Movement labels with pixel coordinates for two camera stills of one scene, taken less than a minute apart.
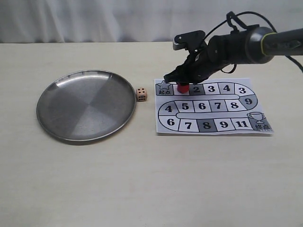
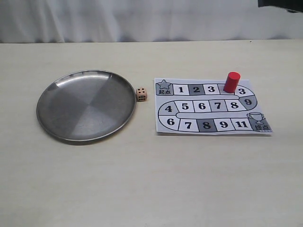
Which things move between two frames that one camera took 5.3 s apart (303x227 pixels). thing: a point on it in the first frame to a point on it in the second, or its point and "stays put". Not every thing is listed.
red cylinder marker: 182,89 to 231,82
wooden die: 141,94 stays put
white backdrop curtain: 41,21 stays put
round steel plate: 85,105 stays put
